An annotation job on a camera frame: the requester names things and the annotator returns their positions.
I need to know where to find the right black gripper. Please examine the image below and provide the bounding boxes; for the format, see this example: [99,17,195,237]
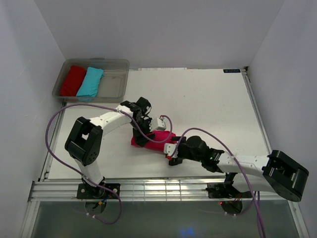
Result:
[169,135,203,166]

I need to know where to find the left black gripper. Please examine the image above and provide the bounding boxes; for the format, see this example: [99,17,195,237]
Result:
[130,118,156,147]

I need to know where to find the pink t shirt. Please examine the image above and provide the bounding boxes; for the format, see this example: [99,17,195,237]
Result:
[131,130,176,152]

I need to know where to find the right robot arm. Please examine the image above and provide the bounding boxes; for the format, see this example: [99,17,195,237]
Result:
[163,136,309,202]

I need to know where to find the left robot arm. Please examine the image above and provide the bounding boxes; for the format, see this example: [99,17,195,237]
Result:
[65,97,155,198]

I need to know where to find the cyan rolled t shirt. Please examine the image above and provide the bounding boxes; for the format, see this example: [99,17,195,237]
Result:
[76,67,104,102]

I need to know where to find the clear plastic bin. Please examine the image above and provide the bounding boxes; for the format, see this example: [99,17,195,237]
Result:
[52,58,130,103]

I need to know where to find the red rolled t shirt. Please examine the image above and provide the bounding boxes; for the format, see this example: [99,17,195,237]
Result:
[60,65,87,97]

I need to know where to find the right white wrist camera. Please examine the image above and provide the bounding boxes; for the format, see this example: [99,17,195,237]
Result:
[163,143,178,160]

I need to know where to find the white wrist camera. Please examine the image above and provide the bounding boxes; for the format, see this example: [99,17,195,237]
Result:
[149,118,166,132]
[163,143,178,160]

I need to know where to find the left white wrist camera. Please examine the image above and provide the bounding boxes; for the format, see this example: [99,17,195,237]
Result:
[149,118,166,132]

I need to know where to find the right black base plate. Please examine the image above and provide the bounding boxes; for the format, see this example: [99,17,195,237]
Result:
[206,182,252,199]

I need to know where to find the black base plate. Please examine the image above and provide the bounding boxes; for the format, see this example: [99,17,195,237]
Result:
[206,182,252,199]
[76,183,121,200]

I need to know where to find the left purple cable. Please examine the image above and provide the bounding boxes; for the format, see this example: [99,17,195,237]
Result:
[46,103,174,225]

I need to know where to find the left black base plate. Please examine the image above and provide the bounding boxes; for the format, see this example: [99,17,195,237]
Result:
[76,183,121,200]

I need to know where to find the aluminium frame rail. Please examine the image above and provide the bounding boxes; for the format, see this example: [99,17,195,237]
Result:
[27,179,298,202]

